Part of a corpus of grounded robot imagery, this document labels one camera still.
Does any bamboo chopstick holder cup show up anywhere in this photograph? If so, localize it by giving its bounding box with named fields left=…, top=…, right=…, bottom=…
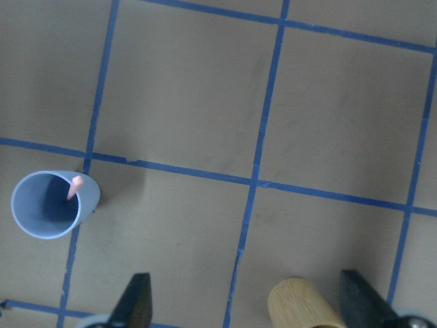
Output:
left=267, top=277, right=346, bottom=327

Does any light blue plastic cup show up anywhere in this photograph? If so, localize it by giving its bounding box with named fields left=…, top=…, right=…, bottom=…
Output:
left=11, top=171, right=100, bottom=240

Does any pink chopstick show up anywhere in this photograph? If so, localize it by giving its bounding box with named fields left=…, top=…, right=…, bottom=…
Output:
left=66, top=176, right=84, bottom=200

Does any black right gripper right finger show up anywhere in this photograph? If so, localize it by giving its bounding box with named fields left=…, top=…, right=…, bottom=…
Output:
left=339, top=270, right=406, bottom=327

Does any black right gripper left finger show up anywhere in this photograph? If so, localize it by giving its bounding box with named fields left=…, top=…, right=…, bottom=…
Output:
left=108, top=273, right=152, bottom=327

